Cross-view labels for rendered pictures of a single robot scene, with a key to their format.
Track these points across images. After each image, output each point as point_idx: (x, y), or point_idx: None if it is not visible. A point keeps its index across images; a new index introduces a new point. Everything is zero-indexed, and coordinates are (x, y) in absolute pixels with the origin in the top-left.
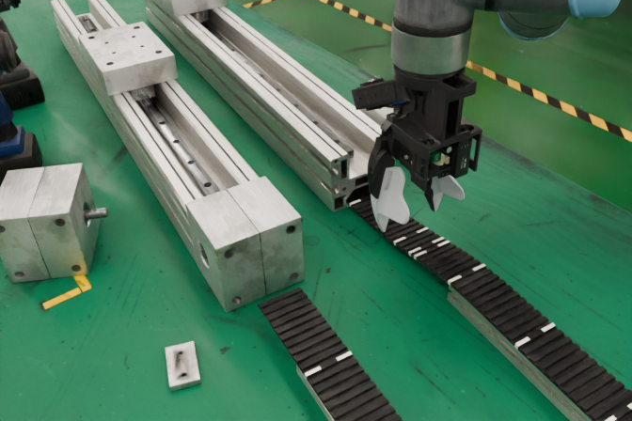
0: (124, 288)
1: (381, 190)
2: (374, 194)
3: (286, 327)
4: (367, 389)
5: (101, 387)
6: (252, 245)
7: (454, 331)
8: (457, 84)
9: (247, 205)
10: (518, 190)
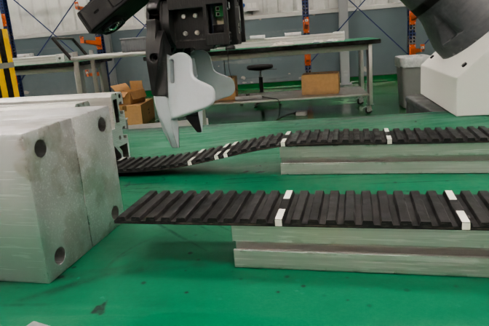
0: None
1: (168, 84)
2: (162, 92)
3: (187, 211)
4: (354, 196)
5: None
6: (66, 140)
7: (319, 181)
8: None
9: (18, 117)
10: (230, 132)
